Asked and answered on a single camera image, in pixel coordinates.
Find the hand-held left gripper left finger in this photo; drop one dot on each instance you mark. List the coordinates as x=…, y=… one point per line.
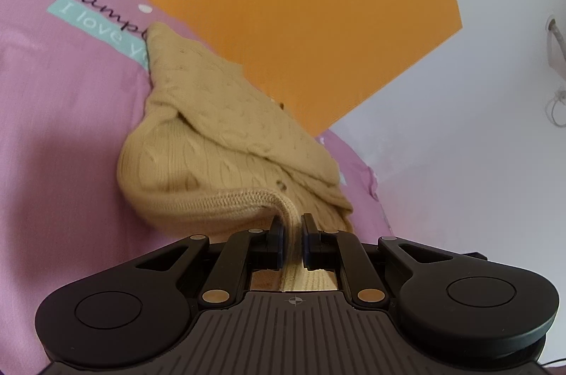
x=277, y=243

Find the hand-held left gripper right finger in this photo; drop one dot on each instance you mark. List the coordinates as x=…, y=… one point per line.
x=308, y=242

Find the orange headboard panel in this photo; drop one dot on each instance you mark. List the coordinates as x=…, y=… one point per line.
x=309, y=8

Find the pink floral bed sheet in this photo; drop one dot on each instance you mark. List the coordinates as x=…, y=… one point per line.
x=57, y=127

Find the white wall fixture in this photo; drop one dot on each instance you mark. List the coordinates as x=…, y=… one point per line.
x=555, y=41

